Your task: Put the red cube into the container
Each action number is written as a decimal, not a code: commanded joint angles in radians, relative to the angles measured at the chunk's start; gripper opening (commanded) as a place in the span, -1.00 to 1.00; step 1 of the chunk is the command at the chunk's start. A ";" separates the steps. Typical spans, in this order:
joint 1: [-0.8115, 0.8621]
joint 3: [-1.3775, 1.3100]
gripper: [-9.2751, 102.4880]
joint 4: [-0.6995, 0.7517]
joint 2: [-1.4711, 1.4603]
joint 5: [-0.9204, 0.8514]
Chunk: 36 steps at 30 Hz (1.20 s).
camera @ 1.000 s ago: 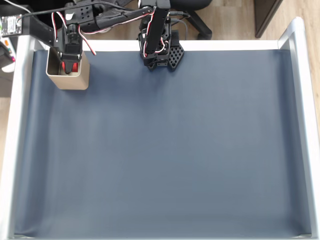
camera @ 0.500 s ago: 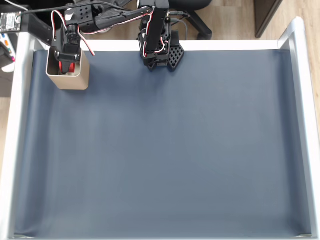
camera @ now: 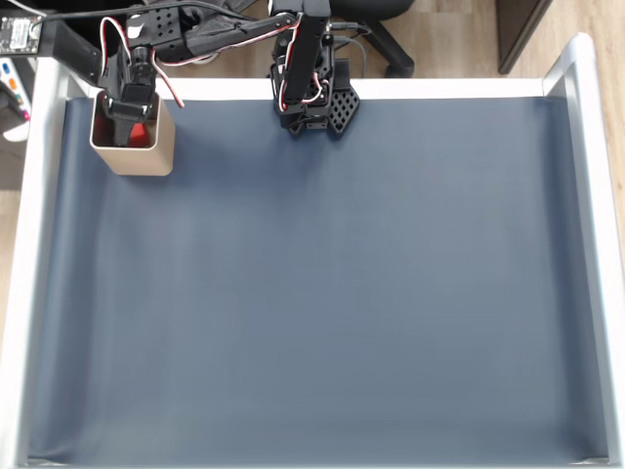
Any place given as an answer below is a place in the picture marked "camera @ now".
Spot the square metal container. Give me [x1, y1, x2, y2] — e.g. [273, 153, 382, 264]
[89, 90, 176, 177]

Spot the white device with coloured buttons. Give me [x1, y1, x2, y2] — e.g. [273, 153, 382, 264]
[0, 53, 34, 143]

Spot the black office chair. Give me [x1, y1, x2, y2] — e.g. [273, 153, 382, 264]
[329, 0, 416, 79]

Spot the blue-grey table mat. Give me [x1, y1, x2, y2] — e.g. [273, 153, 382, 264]
[26, 96, 611, 465]

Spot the dark wooden cabinet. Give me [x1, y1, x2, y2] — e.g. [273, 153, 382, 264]
[496, 0, 556, 75]

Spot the red white black servo wire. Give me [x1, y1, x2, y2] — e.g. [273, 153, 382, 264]
[194, 14, 329, 112]
[100, 17, 187, 109]

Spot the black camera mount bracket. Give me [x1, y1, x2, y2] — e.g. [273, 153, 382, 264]
[36, 21, 106, 84]

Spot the black camera cable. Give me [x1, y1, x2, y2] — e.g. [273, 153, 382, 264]
[28, 0, 260, 28]

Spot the white table frame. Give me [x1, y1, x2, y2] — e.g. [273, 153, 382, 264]
[0, 32, 625, 469]

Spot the camera circuit board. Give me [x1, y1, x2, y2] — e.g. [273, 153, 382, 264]
[0, 14, 44, 56]

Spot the grey power cable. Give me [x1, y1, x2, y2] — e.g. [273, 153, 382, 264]
[329, 21, 371, 77]

